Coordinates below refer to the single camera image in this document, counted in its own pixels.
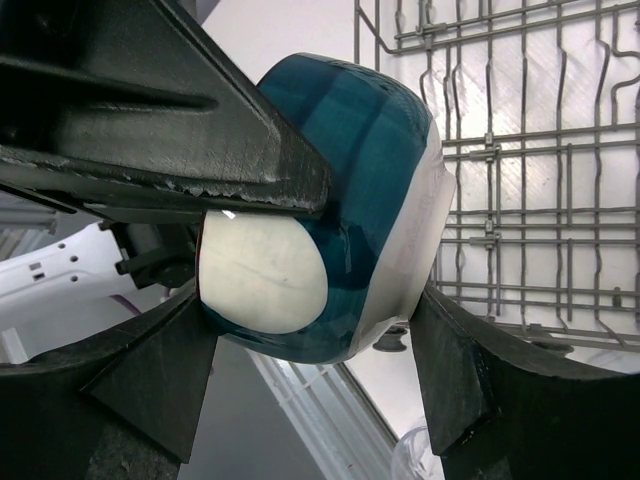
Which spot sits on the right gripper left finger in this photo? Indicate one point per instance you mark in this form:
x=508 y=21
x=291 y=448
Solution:
x=122 y=404

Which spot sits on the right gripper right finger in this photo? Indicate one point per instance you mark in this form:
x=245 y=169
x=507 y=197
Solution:
x=497 y=407

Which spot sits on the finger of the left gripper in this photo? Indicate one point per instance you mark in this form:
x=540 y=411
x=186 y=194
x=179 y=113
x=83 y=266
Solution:
x=129 y=111

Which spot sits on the teal and white bowl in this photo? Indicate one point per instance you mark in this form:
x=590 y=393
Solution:
x=321 y=290

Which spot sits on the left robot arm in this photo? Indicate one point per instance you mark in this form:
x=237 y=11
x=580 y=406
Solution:
x=105 y=259

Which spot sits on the clear plastic cup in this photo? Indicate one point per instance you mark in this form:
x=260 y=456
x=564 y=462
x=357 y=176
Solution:
x=413 y=459

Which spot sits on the aluminium mounting rail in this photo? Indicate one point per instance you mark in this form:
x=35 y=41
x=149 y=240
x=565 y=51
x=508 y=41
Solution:
x=337 y=422

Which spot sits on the grey wire dish rack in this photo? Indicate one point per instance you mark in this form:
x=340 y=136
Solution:
x=537 y=106

